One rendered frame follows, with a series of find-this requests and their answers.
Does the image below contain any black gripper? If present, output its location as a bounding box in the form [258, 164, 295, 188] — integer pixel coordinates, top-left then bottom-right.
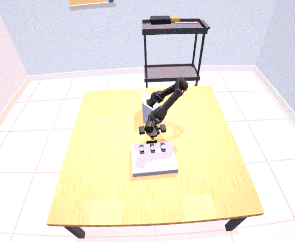
[139, 124, 166, 135]

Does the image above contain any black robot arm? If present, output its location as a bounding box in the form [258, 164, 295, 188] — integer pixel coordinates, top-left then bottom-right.
[144, 77, 188, 138]

